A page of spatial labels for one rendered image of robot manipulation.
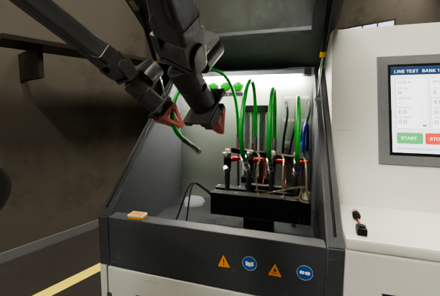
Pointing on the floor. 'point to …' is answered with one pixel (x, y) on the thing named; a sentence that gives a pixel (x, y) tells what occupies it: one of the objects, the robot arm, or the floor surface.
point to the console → (351, 81)
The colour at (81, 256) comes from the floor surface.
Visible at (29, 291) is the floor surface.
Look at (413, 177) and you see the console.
